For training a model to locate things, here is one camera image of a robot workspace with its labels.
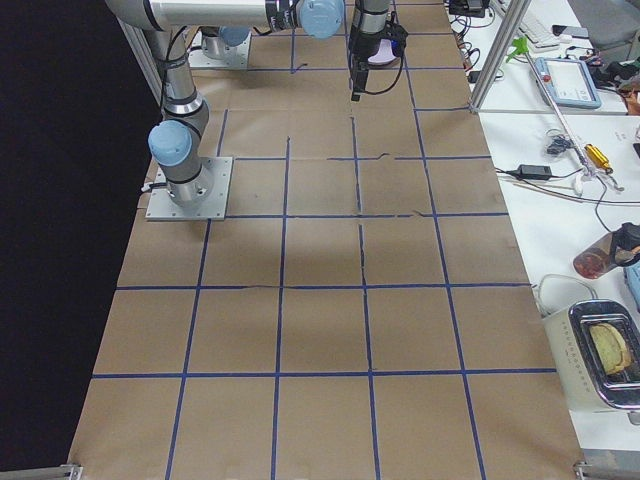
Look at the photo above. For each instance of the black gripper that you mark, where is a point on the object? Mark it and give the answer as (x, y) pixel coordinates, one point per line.
(362, 48)

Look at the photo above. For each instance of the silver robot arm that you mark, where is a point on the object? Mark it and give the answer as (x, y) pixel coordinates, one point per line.
(174, 143)
(220, 42)

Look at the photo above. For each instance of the lilac plate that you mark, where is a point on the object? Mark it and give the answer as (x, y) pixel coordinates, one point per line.
(384, 57)

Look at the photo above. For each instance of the long metal rod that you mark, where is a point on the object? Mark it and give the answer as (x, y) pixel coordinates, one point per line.
(589, 168)

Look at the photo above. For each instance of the black power adapter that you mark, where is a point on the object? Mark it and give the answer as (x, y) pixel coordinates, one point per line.
(534, 172)

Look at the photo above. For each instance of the white keyboard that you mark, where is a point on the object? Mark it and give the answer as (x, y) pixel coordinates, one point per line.
(540, 38)

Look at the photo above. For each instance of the yellow tool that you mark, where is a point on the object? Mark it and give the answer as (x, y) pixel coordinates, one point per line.
(598, 158)

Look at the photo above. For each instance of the toast slice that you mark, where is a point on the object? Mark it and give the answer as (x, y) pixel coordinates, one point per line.
(611, 347)

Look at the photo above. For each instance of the white toaster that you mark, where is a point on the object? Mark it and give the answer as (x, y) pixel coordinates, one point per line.
(586, 386)

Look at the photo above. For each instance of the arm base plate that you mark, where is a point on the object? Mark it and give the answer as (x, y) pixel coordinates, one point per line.
(238, 61)
(206, 197)

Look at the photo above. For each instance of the aluminium frame post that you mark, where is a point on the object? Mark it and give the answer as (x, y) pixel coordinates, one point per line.
(506, 33)

